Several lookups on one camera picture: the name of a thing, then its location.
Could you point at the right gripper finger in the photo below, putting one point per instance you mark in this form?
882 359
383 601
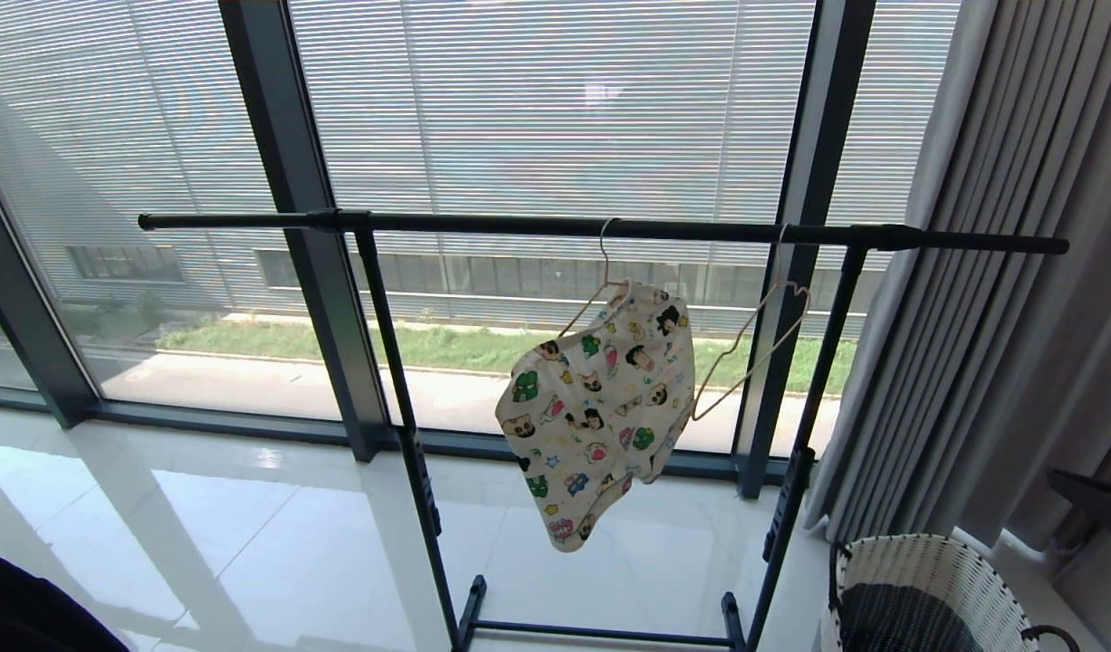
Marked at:
1103 507

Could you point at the pink clothes hanger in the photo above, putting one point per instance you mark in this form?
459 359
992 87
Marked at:
776 263
602 254

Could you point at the cream printed garment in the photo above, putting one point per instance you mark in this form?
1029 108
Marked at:
600 417

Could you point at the black garment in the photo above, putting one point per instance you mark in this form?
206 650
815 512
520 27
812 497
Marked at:
30 607

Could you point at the white laundry basket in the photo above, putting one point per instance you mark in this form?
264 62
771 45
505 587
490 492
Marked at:
917 561

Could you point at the black clothes rack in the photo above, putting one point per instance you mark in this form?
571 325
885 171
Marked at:
519 224

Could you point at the beige curtain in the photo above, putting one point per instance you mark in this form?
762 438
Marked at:
999 272

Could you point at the window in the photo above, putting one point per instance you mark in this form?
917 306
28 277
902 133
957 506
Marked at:
519 91

